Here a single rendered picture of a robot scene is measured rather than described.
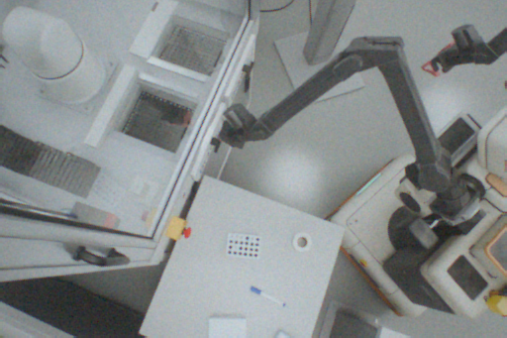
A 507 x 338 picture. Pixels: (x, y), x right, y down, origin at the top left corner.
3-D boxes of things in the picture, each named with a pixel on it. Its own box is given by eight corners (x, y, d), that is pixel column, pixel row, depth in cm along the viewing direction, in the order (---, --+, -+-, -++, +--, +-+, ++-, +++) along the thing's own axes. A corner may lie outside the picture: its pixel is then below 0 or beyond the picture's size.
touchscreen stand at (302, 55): (363, 87, 239) (444, -21, 141) (301, 108, 234) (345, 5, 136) (333, 26, 252) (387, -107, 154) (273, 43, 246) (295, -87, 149)
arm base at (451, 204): (455, 222, 95) (481, 193, 97) (447, 201, 92) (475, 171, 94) (428, 210, 103) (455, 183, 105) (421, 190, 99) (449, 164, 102)
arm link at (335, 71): (366, 69, 81) (375, 48, 88) (350, 51, 80) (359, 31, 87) (258, 147, 113) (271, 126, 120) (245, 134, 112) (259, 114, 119)
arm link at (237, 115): (265, 139, 110) (276, 122, 116) (244, 108, 106) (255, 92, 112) (238, 148, 118) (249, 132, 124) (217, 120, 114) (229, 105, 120)
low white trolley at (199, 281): (308, 237, 211) (346, 227, 138) (272, 344, 195) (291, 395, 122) (216, 201, 216) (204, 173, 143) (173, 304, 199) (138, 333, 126)
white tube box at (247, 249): (260, 236, 137) (261, 236, 133) (258, 259, 134) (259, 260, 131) (228, 232, 137) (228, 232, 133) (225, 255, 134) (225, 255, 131)
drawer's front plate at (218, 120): (227, 114, 144) (226, 103, 133) (198, 181, 136) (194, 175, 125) (222, 112, 144) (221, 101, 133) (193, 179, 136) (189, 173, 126)
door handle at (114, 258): (136, 256, 77) (104, 256, 59) (130, 268, 76) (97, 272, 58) (115, 247, 77) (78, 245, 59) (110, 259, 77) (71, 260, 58)
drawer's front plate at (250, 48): (254, 49, 152) (255, 34, 142) (229, 108, 145) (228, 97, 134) (251, 48, 152) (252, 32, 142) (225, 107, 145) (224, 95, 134)
